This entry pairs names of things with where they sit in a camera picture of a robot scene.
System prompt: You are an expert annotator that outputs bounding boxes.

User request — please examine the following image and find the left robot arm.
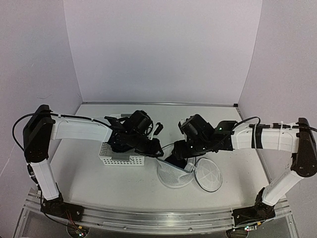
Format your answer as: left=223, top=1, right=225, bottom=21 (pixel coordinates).
left=23, top=104, right=163, bottom=222

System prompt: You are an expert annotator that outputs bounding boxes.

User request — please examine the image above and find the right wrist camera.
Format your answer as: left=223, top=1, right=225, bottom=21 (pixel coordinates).
left=178, top=119, right=188, bottom=135

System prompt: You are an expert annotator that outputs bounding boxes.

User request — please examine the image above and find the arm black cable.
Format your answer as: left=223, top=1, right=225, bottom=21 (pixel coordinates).
left=232, top=117, right=317, bottom=132
left=12, top=113, right=109, bottom=154

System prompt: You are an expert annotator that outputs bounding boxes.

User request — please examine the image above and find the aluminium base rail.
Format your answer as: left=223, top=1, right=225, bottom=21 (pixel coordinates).
left=13, top=189, right=299, bottom=238

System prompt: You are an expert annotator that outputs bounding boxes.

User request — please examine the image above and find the dark navy lace bra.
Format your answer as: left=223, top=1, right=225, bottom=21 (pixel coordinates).
left=107, top=138, right=135, bottom=153

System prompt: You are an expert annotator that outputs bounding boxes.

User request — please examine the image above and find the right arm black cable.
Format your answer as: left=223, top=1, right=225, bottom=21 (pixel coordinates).
left=232, top=117, right=317, bottom=132

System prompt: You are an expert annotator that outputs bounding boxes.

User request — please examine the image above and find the white perforated plastic basket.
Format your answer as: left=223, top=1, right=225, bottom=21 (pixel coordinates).
left=99, top=142, right=145, bottom=166

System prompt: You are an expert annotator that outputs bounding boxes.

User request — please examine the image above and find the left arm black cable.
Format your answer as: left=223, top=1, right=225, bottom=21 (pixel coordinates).
left=12, top=113, right=109, bottom=154

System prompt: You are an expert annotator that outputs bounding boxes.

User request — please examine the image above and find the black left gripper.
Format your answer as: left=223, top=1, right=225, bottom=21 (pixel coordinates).
left=128, top=131, right=164, bottom=158

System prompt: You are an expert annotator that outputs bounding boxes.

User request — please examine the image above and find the white mesh laundry bag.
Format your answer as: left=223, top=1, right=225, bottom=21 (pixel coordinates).
left=157, top=144, right=223, bottom=193

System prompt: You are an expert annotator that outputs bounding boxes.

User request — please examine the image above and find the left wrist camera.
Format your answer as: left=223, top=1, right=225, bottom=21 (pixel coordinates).
left=153, top=122, right=163, bottom=136

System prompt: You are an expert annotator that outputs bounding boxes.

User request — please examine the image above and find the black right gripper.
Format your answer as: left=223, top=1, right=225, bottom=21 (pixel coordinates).
left=173, top=138, right=211, bottom=161

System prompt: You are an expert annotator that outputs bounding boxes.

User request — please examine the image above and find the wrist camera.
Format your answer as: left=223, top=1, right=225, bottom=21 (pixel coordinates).
left=178, top=119, right=188, bottom=135
left=153, top=122, right=163, bottom=136

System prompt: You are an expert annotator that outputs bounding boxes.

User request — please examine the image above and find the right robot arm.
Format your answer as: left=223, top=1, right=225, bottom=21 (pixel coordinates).
left=172, top=114, right=317, bottom=226

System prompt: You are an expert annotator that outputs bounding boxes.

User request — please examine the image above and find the black bra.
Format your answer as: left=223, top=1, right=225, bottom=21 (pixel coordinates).
left=165, top=154, right=188, bottom=169

